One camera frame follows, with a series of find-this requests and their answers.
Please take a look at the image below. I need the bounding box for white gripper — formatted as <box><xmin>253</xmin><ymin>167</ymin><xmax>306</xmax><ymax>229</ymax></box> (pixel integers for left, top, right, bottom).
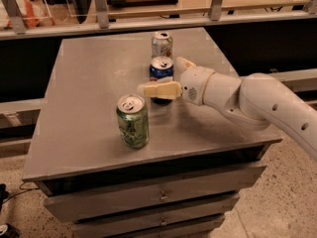
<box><xmin>137</xmin><ymin>57</ymin><xmax>215</xmax><ymax>106</ymax></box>

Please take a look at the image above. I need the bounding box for orange white bag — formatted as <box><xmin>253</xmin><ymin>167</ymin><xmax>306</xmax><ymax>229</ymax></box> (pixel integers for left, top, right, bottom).
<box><xmin>0</xmin><ymin>0</ymin><xmax>54</xmax><ymax>29</ymax></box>

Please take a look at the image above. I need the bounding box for metal railing post left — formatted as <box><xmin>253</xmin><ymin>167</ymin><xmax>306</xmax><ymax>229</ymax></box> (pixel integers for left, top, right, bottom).
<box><xmin>1</xmin><ymin>0</ymin><xmax>28</xmax><ymax>34</ymax></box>

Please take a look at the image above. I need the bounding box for green soda can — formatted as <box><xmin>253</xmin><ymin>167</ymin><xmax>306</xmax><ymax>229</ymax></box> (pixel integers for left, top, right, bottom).
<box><xmin>116</xmin><ymin>94</ymin><xmax>150</xmax><ymax>149</ymax></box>

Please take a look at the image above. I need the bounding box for black floor cable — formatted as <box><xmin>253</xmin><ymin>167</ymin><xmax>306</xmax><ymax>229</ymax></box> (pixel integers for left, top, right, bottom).
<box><xmin>2</xmin><ymin>181</ymin><xmax>41</xmax><ymax>204</ymax></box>

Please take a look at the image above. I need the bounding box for white soda can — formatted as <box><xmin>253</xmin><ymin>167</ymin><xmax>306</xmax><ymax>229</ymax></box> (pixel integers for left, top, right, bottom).
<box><xmin>152</xmin><ymin>31</ymin><xmax>172</xmax><ymax>59</ymax></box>

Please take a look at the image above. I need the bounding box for blue pepsi can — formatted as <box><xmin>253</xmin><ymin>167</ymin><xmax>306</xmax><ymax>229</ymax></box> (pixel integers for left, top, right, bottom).
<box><xmin>149</xmin><ymin>56</ymin><xmax>175</xmax><ymax>105</ymax></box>

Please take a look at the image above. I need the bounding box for black object floor corner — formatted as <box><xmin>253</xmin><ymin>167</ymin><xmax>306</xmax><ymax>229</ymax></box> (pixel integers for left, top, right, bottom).
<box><xmin>0</xmin><ymin>224</ymin><xmax>20</xmax><ymax>238</ymax></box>

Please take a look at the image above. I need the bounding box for drawer knob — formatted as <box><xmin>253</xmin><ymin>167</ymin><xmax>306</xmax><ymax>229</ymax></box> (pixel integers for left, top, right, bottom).
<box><xmin>160</xmin><ymin>217</ymin><xmax>167</xmax><ymax>226</ymax></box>
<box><xmin>159</xmin><ymin>190</ymin><xmax>169</xmax><ymax>202</ymax></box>

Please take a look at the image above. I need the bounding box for metal railing post right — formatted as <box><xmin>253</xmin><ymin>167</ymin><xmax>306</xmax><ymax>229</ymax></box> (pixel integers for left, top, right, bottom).
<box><xmin>208</xmin><ymin>0</ymin><xmax>223</xmax><ymax>21</ymax></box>

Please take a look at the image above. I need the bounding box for metal railing post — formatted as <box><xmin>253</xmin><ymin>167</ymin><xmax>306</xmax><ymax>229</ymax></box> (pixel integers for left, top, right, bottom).
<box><xmin>94</xmin><ymin>0</ymin><xmax>109</xmax><ymax>29</ymax></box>
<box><xmin>208</xmin><ymin>0</ymin><xmax>223</xmax><ymax>21</ymax></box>
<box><xmin>1</xmin><ymin>0</ymin><xmax>28</xmax><ymax>34</ymax></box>

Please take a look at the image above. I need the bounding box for middle drawer knob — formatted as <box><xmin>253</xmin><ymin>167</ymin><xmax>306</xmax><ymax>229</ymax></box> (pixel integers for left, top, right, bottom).
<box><xmin>160</xmin><ymin>217</ymin><xmax>167</xmax><ymax>226</ymax></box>

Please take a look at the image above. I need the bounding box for metal railing post middle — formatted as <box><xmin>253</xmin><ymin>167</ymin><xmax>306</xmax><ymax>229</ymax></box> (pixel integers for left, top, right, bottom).
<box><xmin>94</xmin><ymin>0</ymin><xmax>109</xmax><ymax>29</ymax></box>

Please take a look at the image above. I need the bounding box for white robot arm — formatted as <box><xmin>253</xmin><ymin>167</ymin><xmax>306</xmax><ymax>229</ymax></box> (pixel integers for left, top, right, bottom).
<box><xmin>137</xmin><ymin>58</ymin><xmax>317</xmax><ymax>160</ymax></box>

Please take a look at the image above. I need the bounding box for top drawer knob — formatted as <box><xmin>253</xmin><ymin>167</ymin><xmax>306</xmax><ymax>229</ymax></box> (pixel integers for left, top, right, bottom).
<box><xmin>159</xmin><ymin>190</ymin><xmax>169</xmax><ymax>202</ymax></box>

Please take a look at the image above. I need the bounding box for grey drawer cabinet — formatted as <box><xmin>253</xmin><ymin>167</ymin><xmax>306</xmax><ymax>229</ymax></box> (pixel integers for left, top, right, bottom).
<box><xmin>24</xmin><ymin>33</ymin><xmax>280</xmax><ymax>238</ymax></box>

